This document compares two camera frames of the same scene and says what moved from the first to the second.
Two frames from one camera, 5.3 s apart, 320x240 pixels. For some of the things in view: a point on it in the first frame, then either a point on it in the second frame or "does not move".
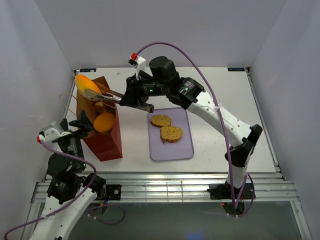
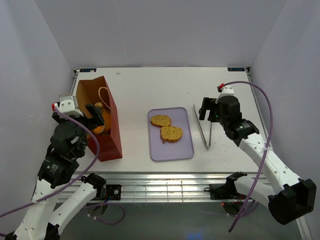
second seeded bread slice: (159, 120) does not move
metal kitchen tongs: (93, 94) -> (201, 130)
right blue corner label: (236, 69) does not move
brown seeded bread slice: (170, 134) does not move
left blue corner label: (88, 70) does not move
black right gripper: (132, 93) -> (208, 104)
